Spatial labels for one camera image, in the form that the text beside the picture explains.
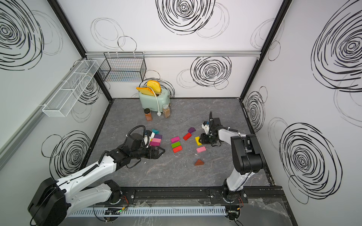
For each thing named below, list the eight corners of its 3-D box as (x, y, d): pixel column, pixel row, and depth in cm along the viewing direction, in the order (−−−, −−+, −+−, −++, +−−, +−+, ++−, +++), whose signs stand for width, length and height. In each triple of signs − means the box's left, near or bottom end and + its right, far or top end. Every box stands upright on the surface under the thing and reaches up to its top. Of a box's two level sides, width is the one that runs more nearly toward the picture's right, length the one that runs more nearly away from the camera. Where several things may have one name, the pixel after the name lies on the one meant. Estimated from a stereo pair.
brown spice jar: (145, 121, 107) (143, 113, 100) (146, 115, 111) (144, 108, 104) (151, 121, 107) (149, 113, 100) (152, 115, 111) (150, 108, 104)
